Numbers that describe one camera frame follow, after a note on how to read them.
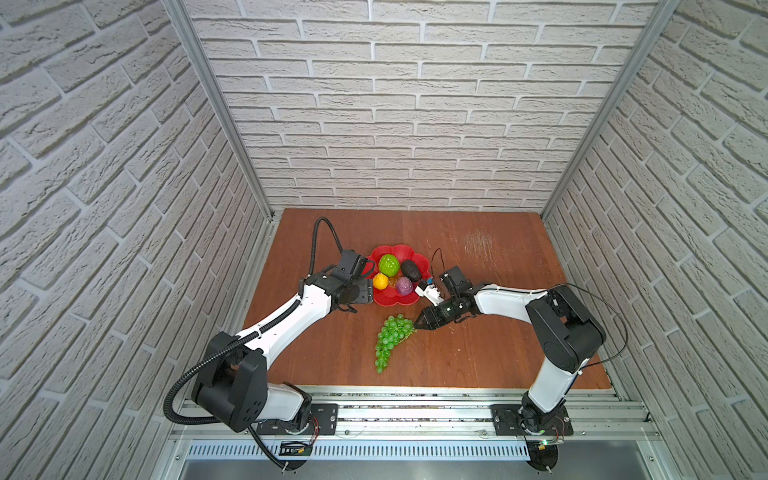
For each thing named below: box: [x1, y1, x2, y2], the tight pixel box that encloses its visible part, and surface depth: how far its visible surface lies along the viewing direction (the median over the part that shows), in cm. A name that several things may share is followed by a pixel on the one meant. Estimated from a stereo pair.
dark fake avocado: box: [401, 260, 421, 282], surface depth 99 cm
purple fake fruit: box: [396, 276, 413, 296], surface depth 97 cm
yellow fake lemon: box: [372, 272, 389, 291], surface depth 98 cm
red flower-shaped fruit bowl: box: [362, 244, 431, 307], surface depth 102 cm
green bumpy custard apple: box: [379, 254, 401, 278], surface depth 99 cm
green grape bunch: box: [375, 314, 418, 374], surface depth 86 cm
